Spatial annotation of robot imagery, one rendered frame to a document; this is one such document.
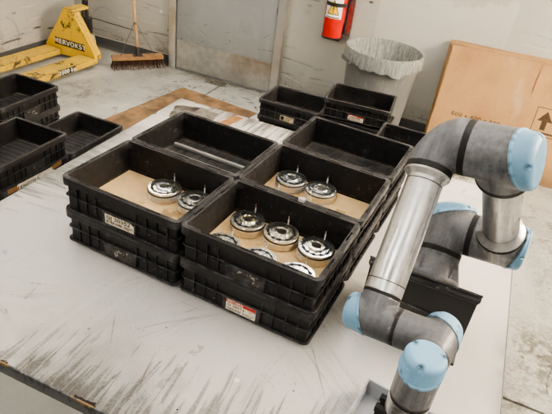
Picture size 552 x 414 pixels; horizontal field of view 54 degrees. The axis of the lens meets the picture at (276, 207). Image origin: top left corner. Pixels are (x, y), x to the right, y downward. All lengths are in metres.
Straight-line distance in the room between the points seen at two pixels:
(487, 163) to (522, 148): 0.07
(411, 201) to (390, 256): 0.12
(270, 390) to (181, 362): 0.22
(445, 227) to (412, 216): 0.41
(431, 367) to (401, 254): 0.24
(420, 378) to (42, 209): 1.35
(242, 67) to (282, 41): 0.46
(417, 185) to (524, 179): 0.19
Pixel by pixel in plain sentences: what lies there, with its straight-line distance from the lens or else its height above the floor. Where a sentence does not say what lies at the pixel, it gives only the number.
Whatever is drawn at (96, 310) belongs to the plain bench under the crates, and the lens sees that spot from 1.53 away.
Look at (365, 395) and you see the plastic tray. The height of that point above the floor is 0.70.
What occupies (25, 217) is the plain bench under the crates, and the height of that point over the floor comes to 0.70.
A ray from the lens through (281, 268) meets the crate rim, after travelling 1.31.
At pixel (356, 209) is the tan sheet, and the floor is 0.83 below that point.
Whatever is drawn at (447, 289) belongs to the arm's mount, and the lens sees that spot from 1.39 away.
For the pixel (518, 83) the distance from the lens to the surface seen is 4.23.
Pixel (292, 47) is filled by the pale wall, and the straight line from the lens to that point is 4.68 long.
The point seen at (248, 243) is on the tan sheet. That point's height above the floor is 0.83.
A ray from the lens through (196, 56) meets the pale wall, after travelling 5.08.
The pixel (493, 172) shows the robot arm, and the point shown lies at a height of 1.29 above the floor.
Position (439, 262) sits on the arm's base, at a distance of 1.49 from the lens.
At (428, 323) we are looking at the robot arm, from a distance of 1.06.
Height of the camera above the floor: 1.75
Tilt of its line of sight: 33 degrees down
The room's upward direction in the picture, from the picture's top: 8 degrees clockwise
